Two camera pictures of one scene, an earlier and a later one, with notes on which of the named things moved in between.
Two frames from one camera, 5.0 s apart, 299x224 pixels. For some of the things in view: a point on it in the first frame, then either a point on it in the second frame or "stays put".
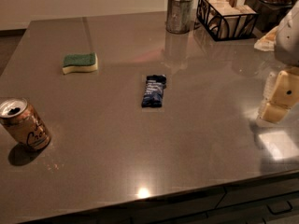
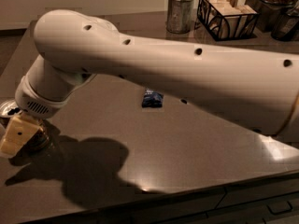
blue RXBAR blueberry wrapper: [155, 85] stays put
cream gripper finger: [284, 96] → [22, 129]
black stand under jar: [270, 12] stays put
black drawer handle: [280, 210] stays put
